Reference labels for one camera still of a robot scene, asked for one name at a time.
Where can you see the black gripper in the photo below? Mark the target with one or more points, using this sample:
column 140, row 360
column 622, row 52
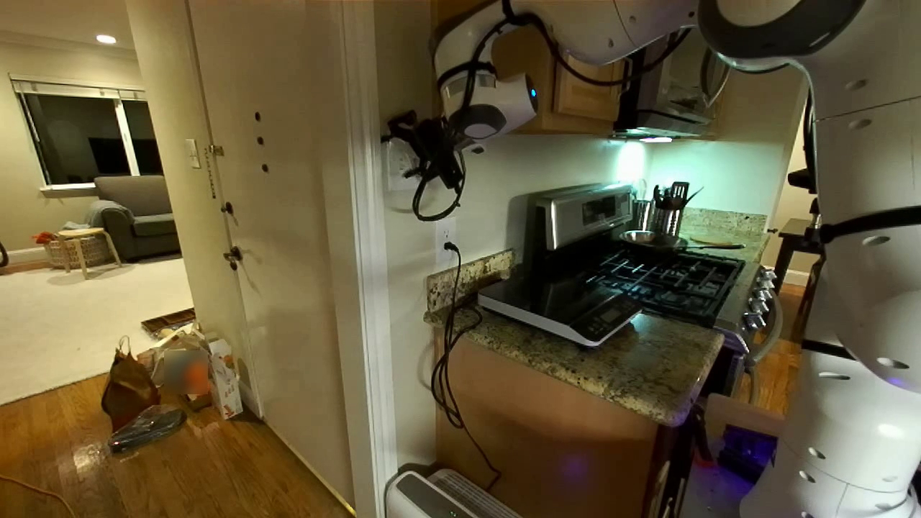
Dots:
column 438, row 150

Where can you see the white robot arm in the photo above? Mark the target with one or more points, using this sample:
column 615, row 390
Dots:
column 853, row 239

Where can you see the white door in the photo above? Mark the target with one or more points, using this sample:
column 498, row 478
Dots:
column 268, row 239

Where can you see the black induction cooktop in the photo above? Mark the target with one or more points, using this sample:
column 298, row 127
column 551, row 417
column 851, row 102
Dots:
column 563, row 306

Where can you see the range hood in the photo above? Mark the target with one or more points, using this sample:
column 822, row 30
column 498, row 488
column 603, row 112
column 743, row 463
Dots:
column 666, row 96

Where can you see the metal utensil holder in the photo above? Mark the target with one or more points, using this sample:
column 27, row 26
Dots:
column 664, row 219

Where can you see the silver toaster oven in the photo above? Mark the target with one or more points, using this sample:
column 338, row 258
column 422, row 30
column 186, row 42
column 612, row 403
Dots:
column 651, row 260

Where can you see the grey armchair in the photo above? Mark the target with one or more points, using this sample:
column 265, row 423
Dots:
column 134, row 216

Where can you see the white shopping bag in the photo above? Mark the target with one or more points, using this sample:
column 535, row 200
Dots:
column 225, row 377

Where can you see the dark window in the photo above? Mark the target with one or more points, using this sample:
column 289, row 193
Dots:
column 89, row 140

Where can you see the recessed ceiling light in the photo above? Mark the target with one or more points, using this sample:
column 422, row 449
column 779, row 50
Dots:
column 105, row 37

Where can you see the small wooden side table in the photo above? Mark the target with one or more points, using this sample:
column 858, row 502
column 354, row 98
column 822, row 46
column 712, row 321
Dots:
column 82, row 245

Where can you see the white floor heater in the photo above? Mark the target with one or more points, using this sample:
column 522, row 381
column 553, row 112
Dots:
column 446, row 493

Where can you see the brown paper bag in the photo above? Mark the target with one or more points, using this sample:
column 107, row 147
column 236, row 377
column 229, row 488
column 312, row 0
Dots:
column 127, row 390

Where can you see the dark wooden table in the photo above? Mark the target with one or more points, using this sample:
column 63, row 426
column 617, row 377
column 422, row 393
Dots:
column 796, row 247

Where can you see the double light switch plate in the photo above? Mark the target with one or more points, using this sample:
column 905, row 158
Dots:
column 396, row 183

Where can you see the white wall outlet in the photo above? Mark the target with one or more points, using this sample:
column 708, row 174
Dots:
column 446, row 245

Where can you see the wooden wall cabinet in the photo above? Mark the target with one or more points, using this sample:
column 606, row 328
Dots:
column 566, row 88

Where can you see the white wall light switch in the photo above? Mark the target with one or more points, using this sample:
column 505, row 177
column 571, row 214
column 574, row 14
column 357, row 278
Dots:
column 193, row 152

